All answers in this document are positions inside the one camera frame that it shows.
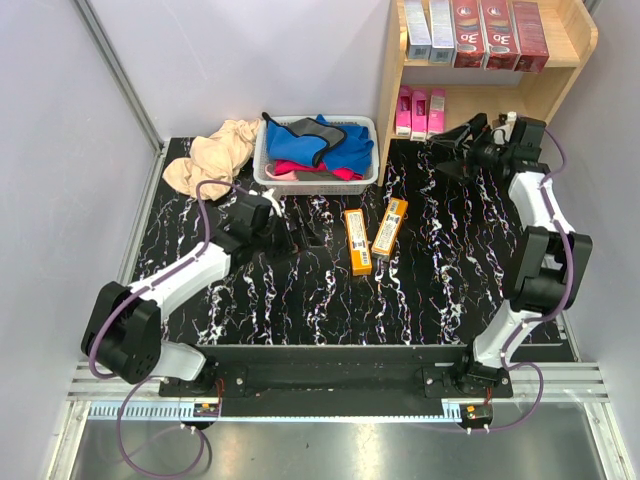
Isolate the silver toothpaste box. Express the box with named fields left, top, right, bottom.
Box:
left=429, top=0, right=455, bottom=64
left=404, top=0, right=432, bottom=60

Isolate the red 3D toothpaste box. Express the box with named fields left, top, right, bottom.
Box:
left=479, top=0, right=520, bottom=71
left=451, top=0, right=486, bottom=69

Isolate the pink cloth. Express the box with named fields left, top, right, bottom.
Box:
left=264, top=163, right=299, bottom=183

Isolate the aluminium rail frame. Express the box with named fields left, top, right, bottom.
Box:
left=47, top=363, right=639, bottom=479

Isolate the yellow toothpaste box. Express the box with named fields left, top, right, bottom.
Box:
left=344, top=209, right=373, bottom=276
left=371, top=198, right=408, bottom=261

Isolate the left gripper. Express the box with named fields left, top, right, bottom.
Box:
left=252, top=207, right=323, bottom=265

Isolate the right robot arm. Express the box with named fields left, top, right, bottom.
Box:
left=430, top=113, right=593, bottom=397

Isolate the dark red toothpaste box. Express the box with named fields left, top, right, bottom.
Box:
left=511, top=1, right=550, bottom=73

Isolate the pink toothpaste box small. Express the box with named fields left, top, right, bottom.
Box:
left=427, top=88, right=446, bottom=139

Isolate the beige cloth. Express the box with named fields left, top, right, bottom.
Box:
left=162, top=119, right=260, bottom=198

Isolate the wooden shelf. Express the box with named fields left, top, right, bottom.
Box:
left=376, top=1, right=598, bottom=185

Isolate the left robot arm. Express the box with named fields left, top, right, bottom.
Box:
left=81, top=193, right=320, bottom=396

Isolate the magenta cloth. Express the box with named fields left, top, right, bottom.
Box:
left=265, top=159, right=363, bottom=181

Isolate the white plastic basket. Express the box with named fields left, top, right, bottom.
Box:
left=253, top=115, right=380, bottom=195

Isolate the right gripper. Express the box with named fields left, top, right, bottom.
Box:
left=429, top=113, right=511, bottom=186

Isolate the blue cloth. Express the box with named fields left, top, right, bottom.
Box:
left=262, top=113, right=374, bottom=177

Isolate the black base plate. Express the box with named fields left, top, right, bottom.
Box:
left=159, top=345, right=513, bottom=422

